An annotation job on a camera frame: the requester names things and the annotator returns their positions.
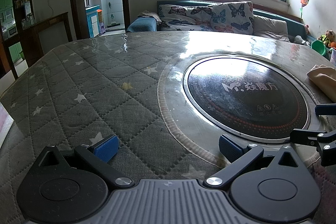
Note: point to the long butterfly print pillow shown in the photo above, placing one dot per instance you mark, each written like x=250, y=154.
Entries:
x=185, y=18

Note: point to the green plastic basin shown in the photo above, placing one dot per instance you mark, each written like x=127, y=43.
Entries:
x=319, y=47

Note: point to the teddy bear toy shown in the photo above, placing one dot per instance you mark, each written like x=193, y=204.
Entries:
x=328, y=39

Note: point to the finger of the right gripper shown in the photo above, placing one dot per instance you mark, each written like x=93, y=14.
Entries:
x=326, y=109
x=324, y=142

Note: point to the round black induction cooktop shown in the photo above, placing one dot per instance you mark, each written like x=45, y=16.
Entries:
x=247, y=98

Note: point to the colourful pinwheel flower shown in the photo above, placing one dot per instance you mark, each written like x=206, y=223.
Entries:
x=303, y=4

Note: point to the blue folded blanket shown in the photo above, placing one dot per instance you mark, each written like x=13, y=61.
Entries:
x=143, y=24

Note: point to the beige plain cushion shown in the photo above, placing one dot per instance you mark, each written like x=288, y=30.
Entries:
x=270, y=28

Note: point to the blue white small cabinet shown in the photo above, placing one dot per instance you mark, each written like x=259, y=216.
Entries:
x=93, y=20

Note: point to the dark wooden display shelf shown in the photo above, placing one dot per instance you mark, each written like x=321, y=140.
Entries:
x=16, y=16

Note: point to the cream long-sleeve sweater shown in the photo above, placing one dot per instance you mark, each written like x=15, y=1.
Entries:
x=324, y=77

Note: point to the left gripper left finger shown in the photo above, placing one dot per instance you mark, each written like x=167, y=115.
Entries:
x=94, y=158

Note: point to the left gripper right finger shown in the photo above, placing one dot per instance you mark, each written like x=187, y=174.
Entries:
x=242, y=159

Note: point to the teal bench sofa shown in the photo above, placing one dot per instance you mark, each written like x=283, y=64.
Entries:
x=294, y=28

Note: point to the square butterfly print cushion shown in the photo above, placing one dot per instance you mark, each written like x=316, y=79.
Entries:
x=233, y=17

